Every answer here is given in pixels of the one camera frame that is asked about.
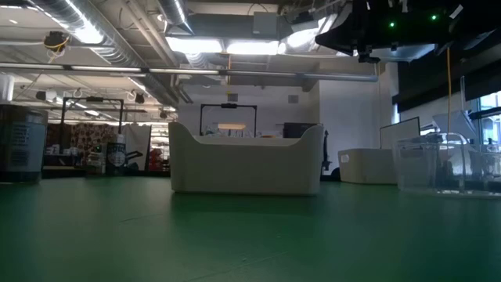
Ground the white angled shade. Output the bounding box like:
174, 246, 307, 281
431, 109, 478, 139

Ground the large spiral ceiling duct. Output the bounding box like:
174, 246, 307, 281
27, 0, 185, 109

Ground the short spiral ceiling duct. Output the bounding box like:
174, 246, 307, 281
156, 0, 195, 35

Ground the silver rectangular duct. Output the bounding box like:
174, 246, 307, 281
369, 42, 439, 63

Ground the clear plastic bin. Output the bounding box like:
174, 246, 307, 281
392, 132, 501, 199

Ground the white plastic bin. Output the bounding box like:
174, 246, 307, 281
337, 147, 397, 185
168, 121, 325, 196

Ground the green table mat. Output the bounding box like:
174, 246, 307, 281
0, 175, 501, 282

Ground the white banner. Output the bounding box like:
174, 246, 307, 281
121, 123, 153, 172

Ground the horizontal ceiling pipe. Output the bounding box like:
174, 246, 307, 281
0, 61, 380, 83

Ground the black monitor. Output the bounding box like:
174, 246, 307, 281
282, 121, 320, 139

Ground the yellow hanging cord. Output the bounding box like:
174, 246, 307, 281
445, 46, 453, 134

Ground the black tripod stand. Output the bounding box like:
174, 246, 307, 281
321, 129, 333, 182

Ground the grey junction box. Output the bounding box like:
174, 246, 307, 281
252, 11, 279, 36

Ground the black station frame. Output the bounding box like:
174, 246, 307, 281
199, 103, 258, 138
60, 96, 125, 173

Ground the whiteboard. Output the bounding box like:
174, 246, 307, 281
378, 116, 422, 150

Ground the white post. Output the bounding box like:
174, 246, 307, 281
0, 73, 16, 103

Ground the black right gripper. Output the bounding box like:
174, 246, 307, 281
315, 0, 397, 65

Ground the patterned wall panel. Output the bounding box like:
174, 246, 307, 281
45, 123, 115, 157

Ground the window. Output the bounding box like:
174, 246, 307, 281
478, 90, 501, 146

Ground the ceiling light panel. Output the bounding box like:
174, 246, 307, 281
164, 35, 283, 56

